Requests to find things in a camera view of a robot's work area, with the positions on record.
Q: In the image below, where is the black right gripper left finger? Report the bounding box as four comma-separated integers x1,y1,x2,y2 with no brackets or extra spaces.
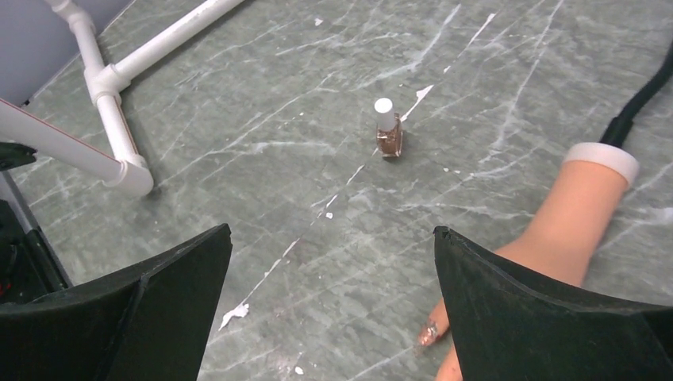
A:
1,224,233,380

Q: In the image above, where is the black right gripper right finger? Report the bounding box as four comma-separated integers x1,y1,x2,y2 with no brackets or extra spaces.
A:
434,226,672,380

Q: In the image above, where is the glitter nail polish bottle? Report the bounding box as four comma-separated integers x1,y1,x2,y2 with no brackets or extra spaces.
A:
374,98,403,158

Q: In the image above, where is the mannequin practice hand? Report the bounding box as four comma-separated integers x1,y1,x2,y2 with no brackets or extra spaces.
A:
417,141,641,381

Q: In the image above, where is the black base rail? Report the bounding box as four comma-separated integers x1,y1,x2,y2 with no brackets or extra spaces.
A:
1,142,71,305

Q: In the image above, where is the white PVC pipe frame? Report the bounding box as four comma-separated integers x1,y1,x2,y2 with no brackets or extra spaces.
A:
1,0,240,197

